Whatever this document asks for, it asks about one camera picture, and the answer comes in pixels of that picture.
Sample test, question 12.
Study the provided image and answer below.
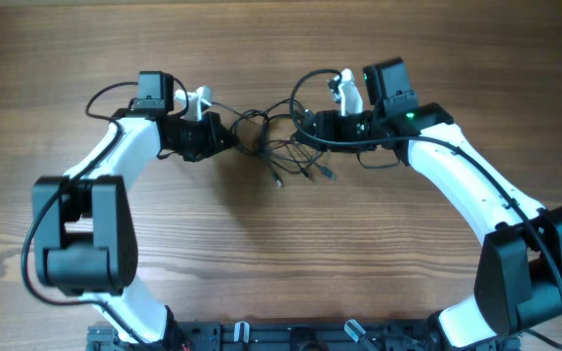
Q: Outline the right camera black cable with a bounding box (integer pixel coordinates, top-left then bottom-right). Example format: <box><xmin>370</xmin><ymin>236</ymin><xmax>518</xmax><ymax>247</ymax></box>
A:
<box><xmin>288</xmin><ymin>68</ymin><xmax>562</xmax><ymax>351</ymax></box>

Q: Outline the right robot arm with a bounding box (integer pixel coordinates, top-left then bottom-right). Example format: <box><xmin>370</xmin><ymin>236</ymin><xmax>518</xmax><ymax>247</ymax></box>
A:
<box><xmin>289</xmin><ymin>58</ymin><xmax>562</xmax><ymax>350</ymax></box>

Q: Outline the black multi-plug cable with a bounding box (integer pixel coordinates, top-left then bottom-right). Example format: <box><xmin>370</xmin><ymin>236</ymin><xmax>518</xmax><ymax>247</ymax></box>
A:
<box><xmin>211</xmin><ymin>98</ymin><xmax>339</xmax><ymax>188</ymax></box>

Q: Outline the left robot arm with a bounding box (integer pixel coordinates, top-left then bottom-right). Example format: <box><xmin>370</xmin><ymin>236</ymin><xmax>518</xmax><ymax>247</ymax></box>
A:
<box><xmin>20</xmin><ymin>71</ymin><xmax>237</xmax><ymax>350</ymax></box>

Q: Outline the left camera black cable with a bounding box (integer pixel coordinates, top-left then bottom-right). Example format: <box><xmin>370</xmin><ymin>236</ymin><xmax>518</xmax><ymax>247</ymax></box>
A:
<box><xmin>20</xmin><ymin>77</ymin><xmax>189</xmax><ymax>351</ymax></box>

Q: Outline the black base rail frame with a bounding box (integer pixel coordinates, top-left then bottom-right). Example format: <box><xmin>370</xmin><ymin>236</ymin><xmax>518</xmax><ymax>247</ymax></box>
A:
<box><xmin>85</xmin><ymin>319</ymin><xmax>521</xmax><ymax>351</ymax></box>

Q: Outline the camera black cable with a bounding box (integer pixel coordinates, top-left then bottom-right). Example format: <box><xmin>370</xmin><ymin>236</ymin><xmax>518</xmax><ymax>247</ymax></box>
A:
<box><xmin>288</xmin><ymin>68</ymin><xmax>562</xmax><ymax>351</ymax></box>
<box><xmin>20</xmin><ymin>77</ymin><xmax>189</xmax><ymax>351</ymax></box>

